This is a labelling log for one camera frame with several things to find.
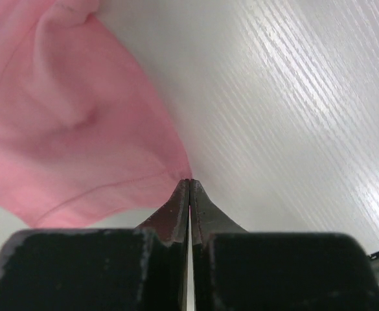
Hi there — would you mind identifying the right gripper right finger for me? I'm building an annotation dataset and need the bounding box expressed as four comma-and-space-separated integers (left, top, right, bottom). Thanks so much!
190, 180, 379, 310

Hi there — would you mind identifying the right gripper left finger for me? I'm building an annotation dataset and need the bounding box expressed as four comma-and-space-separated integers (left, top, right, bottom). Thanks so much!
0, 179, 189, 310

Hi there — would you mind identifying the pink t shirt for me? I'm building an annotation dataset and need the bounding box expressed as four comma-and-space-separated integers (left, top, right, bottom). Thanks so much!
0, 1, 191, 227

